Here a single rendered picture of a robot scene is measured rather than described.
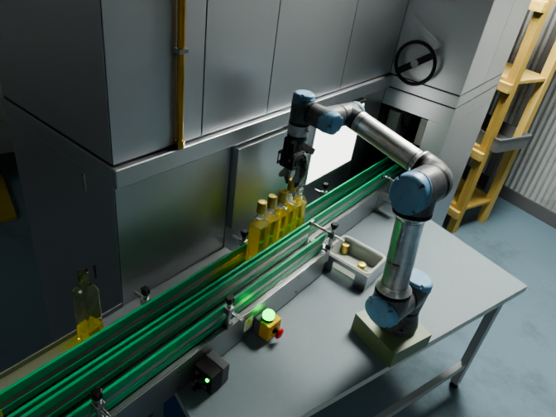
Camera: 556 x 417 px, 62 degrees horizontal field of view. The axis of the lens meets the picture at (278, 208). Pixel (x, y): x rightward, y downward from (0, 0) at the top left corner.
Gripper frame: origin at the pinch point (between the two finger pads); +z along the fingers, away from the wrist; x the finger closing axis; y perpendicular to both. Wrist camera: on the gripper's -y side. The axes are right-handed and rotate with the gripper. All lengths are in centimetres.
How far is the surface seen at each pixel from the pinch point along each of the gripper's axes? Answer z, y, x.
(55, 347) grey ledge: 29, 89, -13
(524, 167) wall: 82, -314, 39
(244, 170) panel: -4.7, 15.0, -11.6
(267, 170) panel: 0.2, 1.0, -11.7
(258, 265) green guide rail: 23.2, 23.6, 6.8
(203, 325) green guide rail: 23, 57, 14
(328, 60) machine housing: -37, -34, -15
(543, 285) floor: 118, -205, 95
